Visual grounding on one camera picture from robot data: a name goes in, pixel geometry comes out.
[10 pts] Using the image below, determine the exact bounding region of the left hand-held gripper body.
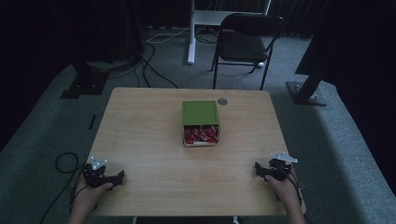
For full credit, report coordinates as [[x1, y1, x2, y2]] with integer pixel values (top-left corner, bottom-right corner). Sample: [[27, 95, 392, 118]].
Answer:
[[81, 156, 109, 189]]

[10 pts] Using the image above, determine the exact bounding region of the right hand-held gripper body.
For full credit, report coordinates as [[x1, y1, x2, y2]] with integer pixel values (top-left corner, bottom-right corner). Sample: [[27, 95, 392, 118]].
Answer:
[[263, 151, 299, 183]]

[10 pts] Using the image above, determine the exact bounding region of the pile of red snack packets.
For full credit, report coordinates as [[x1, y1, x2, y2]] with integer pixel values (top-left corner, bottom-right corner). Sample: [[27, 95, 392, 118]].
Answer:
[[183, 124, 219, 145]]

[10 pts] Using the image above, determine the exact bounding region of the green drawer box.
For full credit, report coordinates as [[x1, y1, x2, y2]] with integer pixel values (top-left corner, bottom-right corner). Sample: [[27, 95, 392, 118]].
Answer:
[[181, 100, 221, 127]]

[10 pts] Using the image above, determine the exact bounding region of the person's left hand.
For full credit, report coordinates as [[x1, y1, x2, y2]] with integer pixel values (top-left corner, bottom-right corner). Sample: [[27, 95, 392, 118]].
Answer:
[[72, 174, 114, 217]]

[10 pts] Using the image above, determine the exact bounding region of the person's right hand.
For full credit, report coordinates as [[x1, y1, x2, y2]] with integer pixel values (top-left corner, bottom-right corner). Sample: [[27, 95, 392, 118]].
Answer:
[[264, 167, 303, 213]]

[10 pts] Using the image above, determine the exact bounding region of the slanted black stand with base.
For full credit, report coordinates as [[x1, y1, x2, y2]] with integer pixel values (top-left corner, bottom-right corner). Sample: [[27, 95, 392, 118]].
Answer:
[[285, 0, 332, 107]]

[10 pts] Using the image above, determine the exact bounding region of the black folding chair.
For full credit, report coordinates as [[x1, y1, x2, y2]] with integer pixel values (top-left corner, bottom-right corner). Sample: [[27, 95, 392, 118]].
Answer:
[[210, 12, 286, 91]]

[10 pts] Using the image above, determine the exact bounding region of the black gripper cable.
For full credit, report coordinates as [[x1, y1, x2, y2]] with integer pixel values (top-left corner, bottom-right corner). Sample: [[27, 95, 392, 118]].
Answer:
[[38, 151, 87, 224], [283, 167, 304, 207]]

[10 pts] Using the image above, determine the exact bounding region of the black stand with base plate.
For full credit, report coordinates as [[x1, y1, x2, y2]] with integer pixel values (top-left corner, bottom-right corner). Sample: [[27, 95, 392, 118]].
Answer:
[[60, 61, 110, 100]]

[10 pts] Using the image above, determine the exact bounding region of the black floor cable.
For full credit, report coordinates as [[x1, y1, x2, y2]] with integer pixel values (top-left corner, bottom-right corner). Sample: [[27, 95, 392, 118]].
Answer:
[[133, 41, 180, 90]]

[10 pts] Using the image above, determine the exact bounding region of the white floor cable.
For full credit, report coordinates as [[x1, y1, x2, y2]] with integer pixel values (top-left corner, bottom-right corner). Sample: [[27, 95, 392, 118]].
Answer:
[[145, 25, 191, 45]]

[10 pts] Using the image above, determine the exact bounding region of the white desk frame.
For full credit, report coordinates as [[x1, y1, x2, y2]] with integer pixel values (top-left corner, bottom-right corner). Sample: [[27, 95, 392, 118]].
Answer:
[[186, 0, 273, 65]]

